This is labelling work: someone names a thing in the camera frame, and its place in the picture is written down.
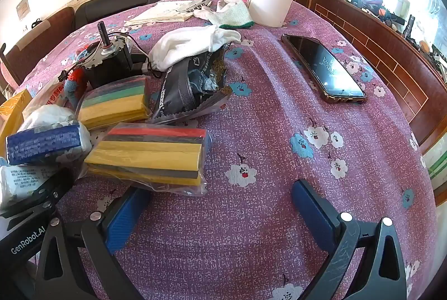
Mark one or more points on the white paper booklet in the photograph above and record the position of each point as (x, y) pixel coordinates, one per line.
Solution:
(160, 14)

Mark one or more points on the blue tissue pack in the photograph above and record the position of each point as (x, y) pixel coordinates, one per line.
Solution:
(45, 143)

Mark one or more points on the clutter of small tools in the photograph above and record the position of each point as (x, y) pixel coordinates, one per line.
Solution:
(377, 3)

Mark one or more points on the white green-cuffed knitted glove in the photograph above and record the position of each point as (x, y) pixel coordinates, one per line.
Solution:
(230, 15)

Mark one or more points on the yellow cardboard box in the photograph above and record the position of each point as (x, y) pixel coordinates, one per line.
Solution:
(14, 115)

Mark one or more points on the black plastic packet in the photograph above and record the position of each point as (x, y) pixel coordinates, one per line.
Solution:
(188, 83)

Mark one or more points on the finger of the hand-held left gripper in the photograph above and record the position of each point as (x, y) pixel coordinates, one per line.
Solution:
(52, 188)

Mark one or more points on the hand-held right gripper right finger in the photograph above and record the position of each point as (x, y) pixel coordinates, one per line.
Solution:
(310, 209)

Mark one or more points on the black electric motor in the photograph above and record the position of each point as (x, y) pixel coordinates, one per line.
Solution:
(104, 66)

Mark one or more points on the wooden cabinet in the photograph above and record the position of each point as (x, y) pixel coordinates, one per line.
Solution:
(384, 52)

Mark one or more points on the white tissue pack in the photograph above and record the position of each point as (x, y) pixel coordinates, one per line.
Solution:
(17, 181)

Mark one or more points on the green and yellow sponge pack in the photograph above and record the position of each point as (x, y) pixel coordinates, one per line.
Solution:
(111, 104)

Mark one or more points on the purple floral tablecloth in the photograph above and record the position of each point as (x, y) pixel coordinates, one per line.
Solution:
(244, 132)

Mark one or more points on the red and yellow sponge pack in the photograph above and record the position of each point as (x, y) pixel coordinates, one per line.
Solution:
(146, 157)

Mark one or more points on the small wall plaque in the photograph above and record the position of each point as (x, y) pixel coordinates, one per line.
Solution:
(22, 8)

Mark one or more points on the white cloth glove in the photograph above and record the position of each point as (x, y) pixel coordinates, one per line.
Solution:
(185, 45)

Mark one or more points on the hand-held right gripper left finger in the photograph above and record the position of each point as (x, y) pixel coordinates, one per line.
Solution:
(122, 219)

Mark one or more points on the brown upholstered sofa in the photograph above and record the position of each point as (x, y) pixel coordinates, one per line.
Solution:
(45, 31)

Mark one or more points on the red and blue knitted toy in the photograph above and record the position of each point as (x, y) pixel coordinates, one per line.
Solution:
(75, 83)
(83, 54)

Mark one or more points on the white bag with red label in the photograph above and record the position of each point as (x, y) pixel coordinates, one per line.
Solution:
(52, 94)

